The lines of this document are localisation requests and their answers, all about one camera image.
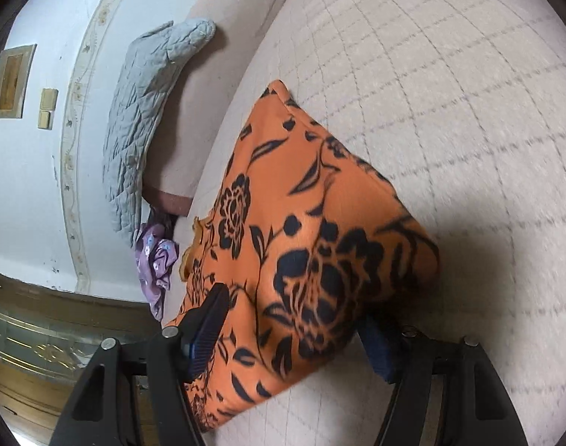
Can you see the wooden door with leaded glass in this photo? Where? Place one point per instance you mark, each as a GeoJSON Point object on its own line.
{"type": "Point", "coordinates": [41, 334]}

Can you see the grey quilted pillow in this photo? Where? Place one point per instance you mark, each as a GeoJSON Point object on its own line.
{"type": "Point", "coordinates": [139, 116]}

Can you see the orange black floral dress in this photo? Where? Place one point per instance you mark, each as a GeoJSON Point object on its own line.
{"type": "Point", "coordinates": [287, 195]}

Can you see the beige wall switch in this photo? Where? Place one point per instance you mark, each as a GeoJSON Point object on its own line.
{"type": "Point", "coordinates": [44, 119]}
{"type": "Point", "coordinates": [49, 99]}

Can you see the purple floral garment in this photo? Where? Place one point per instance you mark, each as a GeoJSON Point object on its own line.
{"type": "Point", "coordinates": [155, 260]}

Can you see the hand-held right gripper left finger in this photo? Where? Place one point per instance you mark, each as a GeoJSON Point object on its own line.
{"type": "Point", "coordinates": [208, 325]}

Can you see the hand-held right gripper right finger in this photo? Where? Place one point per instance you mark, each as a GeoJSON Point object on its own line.
{"type": "Point", "coordinates": [380, 348]}

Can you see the pink bolster cushion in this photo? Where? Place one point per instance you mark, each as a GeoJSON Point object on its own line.
{"type": "Point", "coordinates": [208, 102]}

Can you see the small framed picture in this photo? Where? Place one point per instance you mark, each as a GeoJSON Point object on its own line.
{"type": "Point", "coordinates": [11, 81]}

